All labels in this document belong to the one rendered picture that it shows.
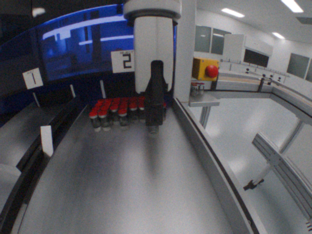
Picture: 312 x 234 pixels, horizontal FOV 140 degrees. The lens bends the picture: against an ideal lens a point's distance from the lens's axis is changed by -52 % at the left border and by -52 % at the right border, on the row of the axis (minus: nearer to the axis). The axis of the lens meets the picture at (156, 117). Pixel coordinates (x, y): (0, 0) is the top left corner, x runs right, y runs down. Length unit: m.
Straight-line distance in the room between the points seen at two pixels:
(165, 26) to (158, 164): 0.20
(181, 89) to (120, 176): 0.30
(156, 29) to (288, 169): 1.03
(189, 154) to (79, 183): 0.20
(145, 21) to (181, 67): 0.24
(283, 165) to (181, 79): 0.91
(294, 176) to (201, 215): 0.91
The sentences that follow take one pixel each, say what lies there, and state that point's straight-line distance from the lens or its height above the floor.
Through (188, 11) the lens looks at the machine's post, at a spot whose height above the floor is 1.16.
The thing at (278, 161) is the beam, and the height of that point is 0.50.
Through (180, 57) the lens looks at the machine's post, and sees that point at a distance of 0.36.
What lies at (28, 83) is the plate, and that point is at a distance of 0.53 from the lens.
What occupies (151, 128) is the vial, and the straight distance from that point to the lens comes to 0.23.
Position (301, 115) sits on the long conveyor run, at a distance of 0.90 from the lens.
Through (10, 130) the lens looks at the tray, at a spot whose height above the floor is 0.88.
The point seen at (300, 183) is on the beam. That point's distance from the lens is 1.03.
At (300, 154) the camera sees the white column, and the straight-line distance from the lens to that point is 1.61.
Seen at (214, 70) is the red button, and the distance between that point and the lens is 0.38.
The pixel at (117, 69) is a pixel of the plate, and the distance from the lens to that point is 0.35.
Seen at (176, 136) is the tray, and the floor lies 0.88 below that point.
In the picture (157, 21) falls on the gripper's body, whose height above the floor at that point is 1.08.
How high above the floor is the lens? 1.05
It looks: 32 degrees down
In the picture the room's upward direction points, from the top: straight up
